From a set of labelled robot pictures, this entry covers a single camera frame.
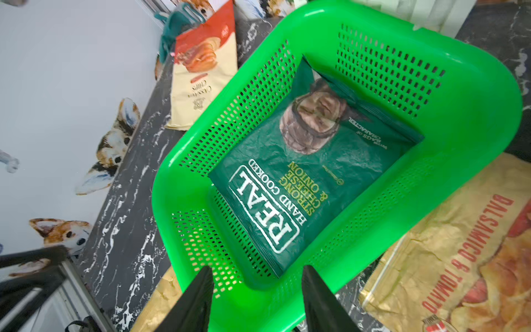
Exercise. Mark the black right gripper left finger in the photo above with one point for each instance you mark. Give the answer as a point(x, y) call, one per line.
point(192, 311)

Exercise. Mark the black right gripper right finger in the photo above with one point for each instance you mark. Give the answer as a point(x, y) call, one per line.
point(323, 311)

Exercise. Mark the tan kettle chips bag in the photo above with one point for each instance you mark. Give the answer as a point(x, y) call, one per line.
point(163, 299)

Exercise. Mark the tan balsamico tomato chips bag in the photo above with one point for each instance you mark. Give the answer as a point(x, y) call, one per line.
point(466, 265)

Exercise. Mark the green Real chips bag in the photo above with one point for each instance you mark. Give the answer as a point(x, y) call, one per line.
point(303, 165)

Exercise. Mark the red cream cassava chips bag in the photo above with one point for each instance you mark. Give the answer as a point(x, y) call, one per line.
point(205, 60)

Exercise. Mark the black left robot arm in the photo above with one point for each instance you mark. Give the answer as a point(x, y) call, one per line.
point(42, 291)

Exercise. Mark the green plastic basket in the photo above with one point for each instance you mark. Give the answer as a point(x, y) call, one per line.
point(463, 101)

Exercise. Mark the teal green cloth item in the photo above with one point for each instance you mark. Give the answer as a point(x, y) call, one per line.
point(184, 18)

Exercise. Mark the colourful flowers in white fence planter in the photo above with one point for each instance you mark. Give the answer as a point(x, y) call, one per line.
point(442, 16)

